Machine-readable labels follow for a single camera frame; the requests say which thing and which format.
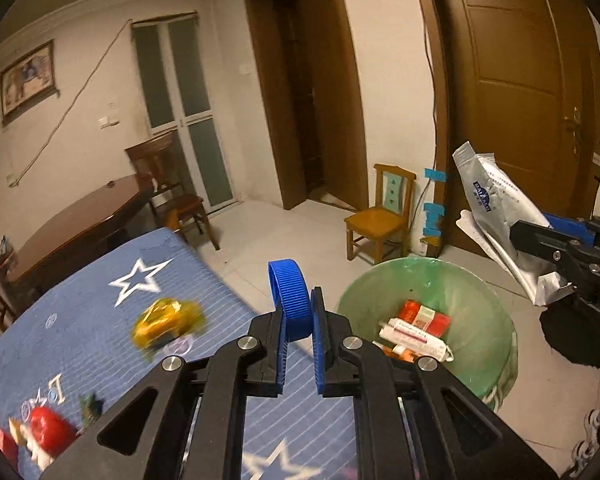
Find small green scrap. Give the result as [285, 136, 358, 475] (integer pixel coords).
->
[79, 394, 104, 419]

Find small light wooden chair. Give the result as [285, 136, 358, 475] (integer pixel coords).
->
[343, 162, 418, 264]

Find white sneaker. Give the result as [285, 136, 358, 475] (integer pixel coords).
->
[572, 407, 600, 479]

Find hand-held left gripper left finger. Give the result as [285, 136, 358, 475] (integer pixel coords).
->
[40, 305, 288, 480]

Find silver foil pouch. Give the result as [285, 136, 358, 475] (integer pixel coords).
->
[452, 140, 577, 307]

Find blue bottle cap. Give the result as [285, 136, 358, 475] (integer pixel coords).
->
[267, 258, 315, 344]

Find red apple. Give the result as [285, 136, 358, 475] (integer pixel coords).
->
[27, 406, 79, 459]

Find red cigarette pack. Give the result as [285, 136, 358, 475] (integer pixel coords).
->
[397, 299, 452, 337]

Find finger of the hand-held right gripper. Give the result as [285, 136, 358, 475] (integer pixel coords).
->
[509, 219, 583, 264]
[547, 212, 597, 247]

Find yellow plastic wrapper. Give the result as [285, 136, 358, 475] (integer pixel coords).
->
[132, 297, 206, 351]

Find bag with red strap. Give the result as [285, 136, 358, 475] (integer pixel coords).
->
[0, 234, 17, 272]

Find blue star-print tablecloth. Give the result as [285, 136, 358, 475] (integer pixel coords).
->
[0, 227, 361, 480]

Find framed wall picture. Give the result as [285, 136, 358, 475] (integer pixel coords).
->
[0, 39, 56, 124]

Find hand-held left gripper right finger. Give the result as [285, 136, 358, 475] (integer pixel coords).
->
[311, 287, 561, 480]

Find round wooden table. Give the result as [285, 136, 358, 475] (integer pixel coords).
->
[4, 174, 154, 302]

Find wall cable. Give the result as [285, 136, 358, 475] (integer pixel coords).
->
[6, 19, 134, 189]

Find blue tape strips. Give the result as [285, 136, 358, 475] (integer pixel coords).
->
[422, 167, 447, 242]

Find white red paper box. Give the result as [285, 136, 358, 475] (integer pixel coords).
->
[379, 317, 454, 362]

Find brown interior door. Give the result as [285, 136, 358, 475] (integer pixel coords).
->
[242, 0, 371, 211]

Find brown panelled door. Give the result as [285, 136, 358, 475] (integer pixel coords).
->
[410, 0, 600, 262]

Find green lined trash bin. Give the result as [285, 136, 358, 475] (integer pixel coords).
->
[335, 255, 519, 414]

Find glass double door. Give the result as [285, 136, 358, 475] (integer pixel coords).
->
[131, 14, 236, 212]

